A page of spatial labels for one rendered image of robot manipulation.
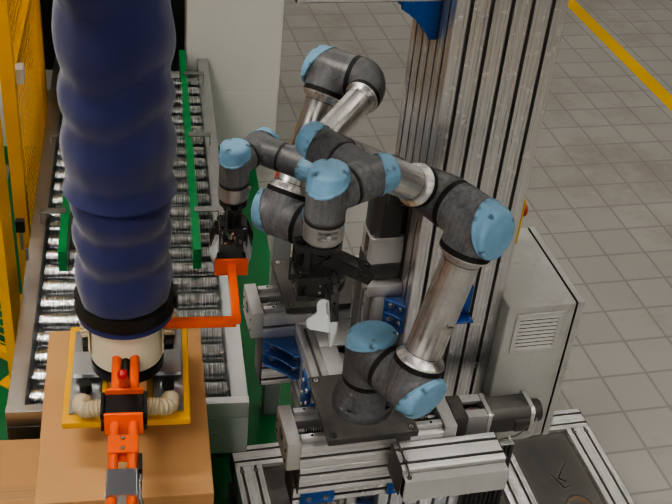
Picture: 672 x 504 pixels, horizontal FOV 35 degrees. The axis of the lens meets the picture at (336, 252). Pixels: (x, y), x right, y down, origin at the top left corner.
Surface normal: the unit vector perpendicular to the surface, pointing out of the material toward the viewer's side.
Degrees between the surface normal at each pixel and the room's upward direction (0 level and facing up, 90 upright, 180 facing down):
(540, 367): 90
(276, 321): 90
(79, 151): 73
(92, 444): 0
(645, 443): 0
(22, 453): 0
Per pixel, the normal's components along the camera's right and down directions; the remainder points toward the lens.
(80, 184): -0.61, 0.58
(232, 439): 0.15, 0.59
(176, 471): 0.08, -0.81
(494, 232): 0.67, 0.37
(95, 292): -0.44, 0.25
